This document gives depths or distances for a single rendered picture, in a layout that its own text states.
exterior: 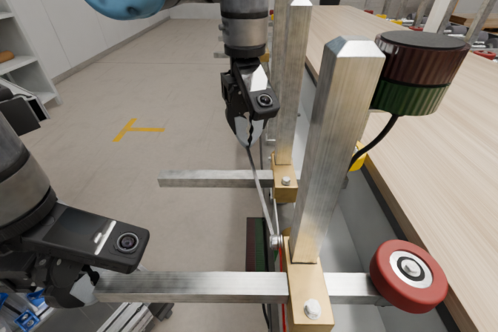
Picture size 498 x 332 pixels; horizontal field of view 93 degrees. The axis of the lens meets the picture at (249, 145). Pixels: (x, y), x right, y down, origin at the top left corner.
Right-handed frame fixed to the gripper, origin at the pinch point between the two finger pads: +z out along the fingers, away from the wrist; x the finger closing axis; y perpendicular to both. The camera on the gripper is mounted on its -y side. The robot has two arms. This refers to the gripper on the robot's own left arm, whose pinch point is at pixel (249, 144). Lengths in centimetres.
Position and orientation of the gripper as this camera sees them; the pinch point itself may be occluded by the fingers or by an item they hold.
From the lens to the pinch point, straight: 50.6
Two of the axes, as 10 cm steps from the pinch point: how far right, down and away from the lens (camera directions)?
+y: -3.3, -5.7, 7.5
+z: 0.0, 8.0, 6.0
